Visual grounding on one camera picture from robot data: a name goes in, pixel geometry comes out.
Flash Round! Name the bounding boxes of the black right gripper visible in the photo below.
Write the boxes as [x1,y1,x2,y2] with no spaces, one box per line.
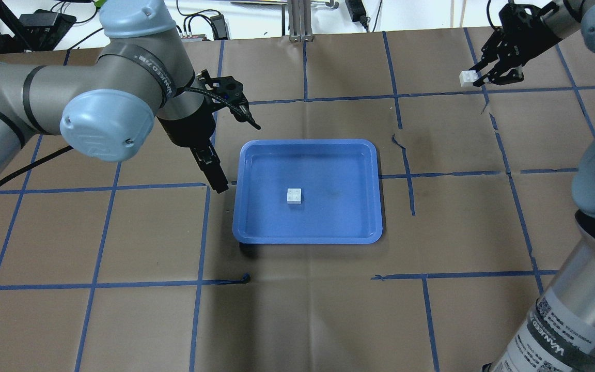
[471,3,561,87]

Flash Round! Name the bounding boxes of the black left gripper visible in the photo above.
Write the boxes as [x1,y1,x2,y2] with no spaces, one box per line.
[156,70,261,194]

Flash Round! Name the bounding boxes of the white block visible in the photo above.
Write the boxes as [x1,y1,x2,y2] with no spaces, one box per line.
[459,70,480,87]
[286,188,303,205]

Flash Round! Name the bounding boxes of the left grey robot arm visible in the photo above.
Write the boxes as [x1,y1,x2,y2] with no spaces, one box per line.
[0,1,259,193]

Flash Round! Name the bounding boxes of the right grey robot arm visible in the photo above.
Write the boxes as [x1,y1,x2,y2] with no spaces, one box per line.
[469,1,595,371]

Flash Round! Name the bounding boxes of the blue plastic tray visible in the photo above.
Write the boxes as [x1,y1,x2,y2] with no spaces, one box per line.
[233,139,383,244]

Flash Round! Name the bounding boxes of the black power adapter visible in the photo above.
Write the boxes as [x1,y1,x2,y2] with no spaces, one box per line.
[345,0,370,33]

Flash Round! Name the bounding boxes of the brown paper table cover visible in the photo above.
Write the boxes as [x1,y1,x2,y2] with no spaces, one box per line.
[0,28,595,371]

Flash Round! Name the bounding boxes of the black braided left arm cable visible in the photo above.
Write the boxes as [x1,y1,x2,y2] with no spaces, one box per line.
[0,85,257,194]

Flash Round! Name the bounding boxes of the black cable bundle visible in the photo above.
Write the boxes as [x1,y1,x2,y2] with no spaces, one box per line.
[163,0,231,42]

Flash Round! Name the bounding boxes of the aluminium frame post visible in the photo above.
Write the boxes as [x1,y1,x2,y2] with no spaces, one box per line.
[287,0,314,42]

